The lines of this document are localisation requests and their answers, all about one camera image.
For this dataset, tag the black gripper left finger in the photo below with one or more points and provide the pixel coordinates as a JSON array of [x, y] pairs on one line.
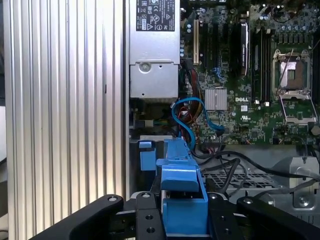
[[147, 220]]

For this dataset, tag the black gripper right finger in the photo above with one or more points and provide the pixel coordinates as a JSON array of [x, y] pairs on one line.
[[222, 220]]

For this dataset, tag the hard disk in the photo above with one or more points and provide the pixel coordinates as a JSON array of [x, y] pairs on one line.
[[185, 217]]

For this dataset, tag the blue plastic disk carrier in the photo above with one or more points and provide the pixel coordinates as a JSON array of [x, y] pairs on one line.
[[147, 160]]

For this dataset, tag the black RAM slot bank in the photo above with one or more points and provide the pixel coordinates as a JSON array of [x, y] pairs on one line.
[[265, 65], [316, 75]]

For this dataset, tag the white expansion slot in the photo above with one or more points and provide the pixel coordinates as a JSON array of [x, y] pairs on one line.
[[196, 42]]

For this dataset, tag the black open PC case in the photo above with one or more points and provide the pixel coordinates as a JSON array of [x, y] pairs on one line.
[[262, 152]]

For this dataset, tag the grey perforated drive cage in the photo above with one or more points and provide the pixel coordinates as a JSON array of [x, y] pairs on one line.
[[300, 200]]

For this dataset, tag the green motherboard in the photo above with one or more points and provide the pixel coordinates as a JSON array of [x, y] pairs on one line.
[[250, 120]]

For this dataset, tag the silver finned chipset heatsink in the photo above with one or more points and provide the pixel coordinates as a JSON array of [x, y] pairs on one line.
[[216, 99]]

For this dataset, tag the metal socket cover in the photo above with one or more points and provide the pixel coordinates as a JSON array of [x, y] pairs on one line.
[[300, 120]]

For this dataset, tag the thin metal locking lever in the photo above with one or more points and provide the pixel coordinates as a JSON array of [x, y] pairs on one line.
[[285, 70], [314, 43]]

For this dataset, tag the CPU socket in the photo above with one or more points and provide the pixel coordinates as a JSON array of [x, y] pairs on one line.
[[296, 75]]

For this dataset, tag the silver power supply unit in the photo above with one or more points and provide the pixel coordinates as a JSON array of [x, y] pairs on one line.
[[153, 50]]

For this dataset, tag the black graphics card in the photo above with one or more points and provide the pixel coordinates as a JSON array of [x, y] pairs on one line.
[[243, 50]]

